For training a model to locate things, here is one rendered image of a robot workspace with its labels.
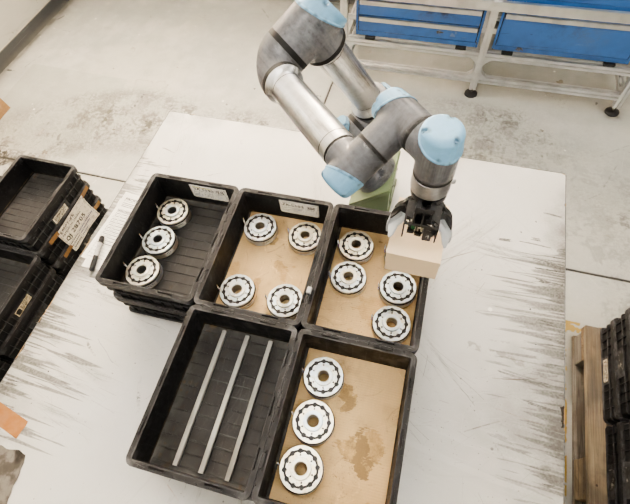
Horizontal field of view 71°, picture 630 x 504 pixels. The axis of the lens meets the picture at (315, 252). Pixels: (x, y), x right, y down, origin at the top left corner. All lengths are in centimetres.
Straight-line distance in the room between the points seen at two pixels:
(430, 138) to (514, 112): 236
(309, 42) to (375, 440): 94
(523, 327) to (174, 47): 311
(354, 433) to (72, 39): 371
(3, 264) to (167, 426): 135
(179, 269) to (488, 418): 98
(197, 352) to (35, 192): 134
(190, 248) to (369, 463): 80
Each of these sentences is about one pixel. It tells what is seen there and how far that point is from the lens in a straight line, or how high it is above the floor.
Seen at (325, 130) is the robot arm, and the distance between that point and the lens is 89.
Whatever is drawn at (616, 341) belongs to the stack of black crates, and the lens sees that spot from 209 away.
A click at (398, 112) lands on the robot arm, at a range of 83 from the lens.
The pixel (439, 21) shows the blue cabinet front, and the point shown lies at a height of 45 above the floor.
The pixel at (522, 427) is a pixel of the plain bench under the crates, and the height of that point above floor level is 70.
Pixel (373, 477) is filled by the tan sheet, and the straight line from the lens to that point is 116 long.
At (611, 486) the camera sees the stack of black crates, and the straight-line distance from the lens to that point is 203.
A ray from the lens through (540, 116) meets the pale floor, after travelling 313.
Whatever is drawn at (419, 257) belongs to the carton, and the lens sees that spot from 100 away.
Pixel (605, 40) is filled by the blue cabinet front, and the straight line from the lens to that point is 301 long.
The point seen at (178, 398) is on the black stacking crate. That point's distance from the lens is 126.
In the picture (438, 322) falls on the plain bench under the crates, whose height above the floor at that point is 70.
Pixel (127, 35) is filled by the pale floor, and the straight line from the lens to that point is 405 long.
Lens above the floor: 198
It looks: 59 degrees down
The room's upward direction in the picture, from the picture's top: 7 degrees counter-clockwise
